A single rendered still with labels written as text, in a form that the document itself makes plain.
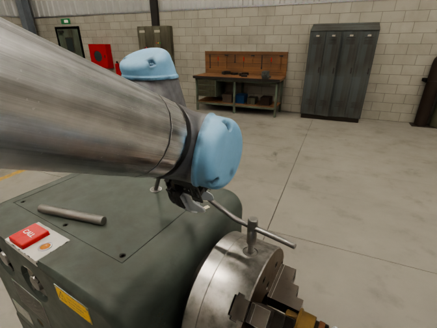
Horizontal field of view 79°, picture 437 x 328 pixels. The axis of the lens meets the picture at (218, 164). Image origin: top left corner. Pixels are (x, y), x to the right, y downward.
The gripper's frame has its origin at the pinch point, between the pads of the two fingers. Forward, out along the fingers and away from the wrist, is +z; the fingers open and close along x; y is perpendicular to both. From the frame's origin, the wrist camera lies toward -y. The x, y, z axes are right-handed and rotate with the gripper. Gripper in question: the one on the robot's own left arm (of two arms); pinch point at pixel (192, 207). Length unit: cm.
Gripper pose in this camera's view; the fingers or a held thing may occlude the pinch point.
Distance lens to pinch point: 62.6
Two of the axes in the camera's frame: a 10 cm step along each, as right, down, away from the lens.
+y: 8.6, 2.1, -4.7
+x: 4.8, -6.5, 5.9
